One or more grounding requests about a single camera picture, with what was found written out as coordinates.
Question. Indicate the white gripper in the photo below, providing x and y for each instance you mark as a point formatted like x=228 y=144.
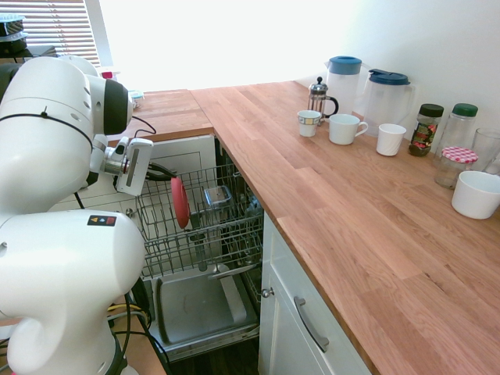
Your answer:
x=134 y=168

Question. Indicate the red plastic plate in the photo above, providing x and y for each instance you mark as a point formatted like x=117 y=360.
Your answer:
x=181 y=203

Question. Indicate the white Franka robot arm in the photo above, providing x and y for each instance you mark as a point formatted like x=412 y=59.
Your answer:
x=58 y=254

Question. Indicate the steel dishwasher door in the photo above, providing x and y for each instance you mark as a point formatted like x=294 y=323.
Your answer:
x=195 y=308

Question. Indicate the glass container blue rim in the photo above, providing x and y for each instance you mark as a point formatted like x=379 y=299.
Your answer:
x=217 y=196

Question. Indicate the black utensil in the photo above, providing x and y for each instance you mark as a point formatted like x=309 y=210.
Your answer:
x=201 y=250

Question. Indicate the pink white small box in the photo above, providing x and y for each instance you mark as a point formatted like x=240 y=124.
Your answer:
x=108 y=73

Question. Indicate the small printed white cup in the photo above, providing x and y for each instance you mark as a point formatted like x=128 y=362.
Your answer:
x=308 y=124

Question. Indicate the round metal cabinet knob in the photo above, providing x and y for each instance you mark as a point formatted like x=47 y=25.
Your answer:
x=267 y=292

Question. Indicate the window blind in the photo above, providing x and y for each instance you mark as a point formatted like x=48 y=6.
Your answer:
x=66 y=27

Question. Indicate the glass french press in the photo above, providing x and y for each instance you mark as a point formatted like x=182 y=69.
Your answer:
x=320 y=101

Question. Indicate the clear pitcher light blue lid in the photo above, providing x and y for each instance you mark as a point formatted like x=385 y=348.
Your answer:
x=343 y=90

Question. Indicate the stacked spools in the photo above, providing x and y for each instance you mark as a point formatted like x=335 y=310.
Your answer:
x=9 y=33

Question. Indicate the white ribbed cup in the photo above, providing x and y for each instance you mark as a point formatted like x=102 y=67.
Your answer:
x=390 y=140

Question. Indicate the clear pitcher dark blue lid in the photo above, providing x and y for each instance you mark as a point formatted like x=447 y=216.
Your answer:
x=386 y=105

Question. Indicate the coffee jar black lid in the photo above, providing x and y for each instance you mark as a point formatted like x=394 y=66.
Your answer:
x=425 y=133

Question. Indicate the glass jar red checked lid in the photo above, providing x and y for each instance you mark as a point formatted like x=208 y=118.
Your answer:
x=455 y=168

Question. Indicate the clear jar green lid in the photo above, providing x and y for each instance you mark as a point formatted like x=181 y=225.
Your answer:
x=462 y=131

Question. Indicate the white ceramic bowl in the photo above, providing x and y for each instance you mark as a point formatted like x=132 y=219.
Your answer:
x=476 y=195

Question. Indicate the clear drinking glass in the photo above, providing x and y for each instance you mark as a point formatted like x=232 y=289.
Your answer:
x=488 y=150

